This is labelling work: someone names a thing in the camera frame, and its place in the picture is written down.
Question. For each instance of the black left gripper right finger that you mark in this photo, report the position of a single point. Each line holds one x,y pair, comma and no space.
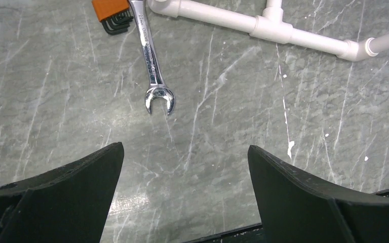
297,206

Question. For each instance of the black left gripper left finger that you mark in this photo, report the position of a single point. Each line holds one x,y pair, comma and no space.
67,204

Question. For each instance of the silver combination wrench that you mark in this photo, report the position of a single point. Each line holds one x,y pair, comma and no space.
157,88

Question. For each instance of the orange hex key set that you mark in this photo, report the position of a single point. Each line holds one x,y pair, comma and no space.
114,15

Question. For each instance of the white PVC pipe frame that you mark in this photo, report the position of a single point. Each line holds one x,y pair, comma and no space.
270,26

